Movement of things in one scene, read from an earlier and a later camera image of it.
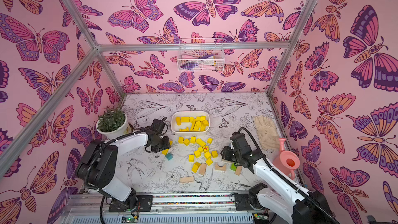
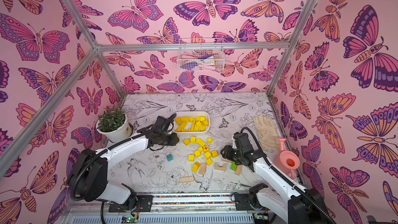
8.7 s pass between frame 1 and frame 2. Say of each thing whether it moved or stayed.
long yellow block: moved
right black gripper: stayed
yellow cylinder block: stayed
